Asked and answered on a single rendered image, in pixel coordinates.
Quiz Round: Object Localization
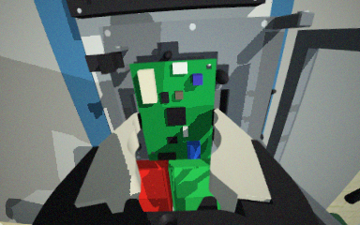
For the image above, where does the red bin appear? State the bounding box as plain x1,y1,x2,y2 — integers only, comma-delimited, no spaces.
137,160,173,212

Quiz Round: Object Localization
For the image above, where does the green circuit board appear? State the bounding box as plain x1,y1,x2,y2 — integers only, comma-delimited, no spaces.
129,59,217,160

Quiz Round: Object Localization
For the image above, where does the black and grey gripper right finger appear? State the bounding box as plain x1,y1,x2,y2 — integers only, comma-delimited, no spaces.
209,108,320,225

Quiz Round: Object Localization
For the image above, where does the green bin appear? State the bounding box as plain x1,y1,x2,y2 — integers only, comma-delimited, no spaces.
168,158,214,211

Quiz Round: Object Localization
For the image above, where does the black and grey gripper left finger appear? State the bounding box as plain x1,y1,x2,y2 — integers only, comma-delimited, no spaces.
32,112,143,225

